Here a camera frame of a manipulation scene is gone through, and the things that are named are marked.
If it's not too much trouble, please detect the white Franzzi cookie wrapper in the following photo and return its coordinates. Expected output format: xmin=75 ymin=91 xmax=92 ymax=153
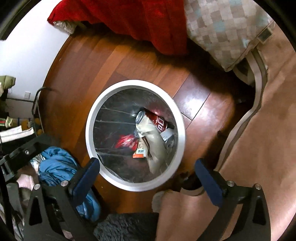
xmin=135 ymin=116 xmax=168 ymax=175

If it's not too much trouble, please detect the black metal rack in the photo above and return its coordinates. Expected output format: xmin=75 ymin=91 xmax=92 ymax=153
xmin=31 ymin=87 xmax=53 ymax=136

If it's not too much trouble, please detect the yellow red snack wrapper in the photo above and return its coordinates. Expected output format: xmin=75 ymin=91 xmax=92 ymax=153
xmin=132 ymin=138 xmax=148 ymax=159

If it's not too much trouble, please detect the red chocolate wrapper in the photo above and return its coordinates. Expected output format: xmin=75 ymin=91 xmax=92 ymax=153
xmin=115 ymin=134 xmax=138 ymax=151

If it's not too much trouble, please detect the black fuzzy slipper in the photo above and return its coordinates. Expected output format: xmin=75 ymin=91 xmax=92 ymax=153
xmin=93 ymin=212 xmax=159 ymax=240

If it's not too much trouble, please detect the checkered grey pillow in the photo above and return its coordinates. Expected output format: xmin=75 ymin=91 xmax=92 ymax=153
xmin=184 ymin=0 xmax=275 ymax=72

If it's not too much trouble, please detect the blue cloth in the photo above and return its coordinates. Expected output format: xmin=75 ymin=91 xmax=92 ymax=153
xmin=38 ymin=147 xmax=100 ymax=222

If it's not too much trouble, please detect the white round trash bin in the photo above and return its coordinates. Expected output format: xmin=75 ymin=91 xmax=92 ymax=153
xmin=85 ymin=80 xmax=186 ymax=192

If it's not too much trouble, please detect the red soda can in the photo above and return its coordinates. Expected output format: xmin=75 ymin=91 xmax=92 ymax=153
xmin=135 ymin=108 xmax=175 ymax=133

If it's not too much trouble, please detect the red fleece blanket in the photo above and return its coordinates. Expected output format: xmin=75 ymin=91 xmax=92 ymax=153
xmin=48 ymin=0 xmax=187 ymax=55

